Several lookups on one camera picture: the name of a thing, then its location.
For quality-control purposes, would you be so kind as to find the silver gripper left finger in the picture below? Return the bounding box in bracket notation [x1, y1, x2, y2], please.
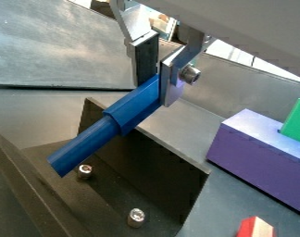
[109, 0, 158, 86]

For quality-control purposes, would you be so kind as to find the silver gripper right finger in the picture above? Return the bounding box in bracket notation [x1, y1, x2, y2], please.
[160, 29, 216, 106]

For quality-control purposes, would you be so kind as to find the blue peg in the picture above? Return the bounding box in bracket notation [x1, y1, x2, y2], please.
[47, 75, 160, 177]

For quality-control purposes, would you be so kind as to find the right green block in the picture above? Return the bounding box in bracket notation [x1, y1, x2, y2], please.
[280, 98, 300, 142]

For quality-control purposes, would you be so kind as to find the purple base block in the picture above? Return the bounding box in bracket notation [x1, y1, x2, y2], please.
[208, 109, 300, 211]

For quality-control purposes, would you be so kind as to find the red peg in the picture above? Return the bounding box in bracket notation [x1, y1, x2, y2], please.
[236, 216, 276, 237]

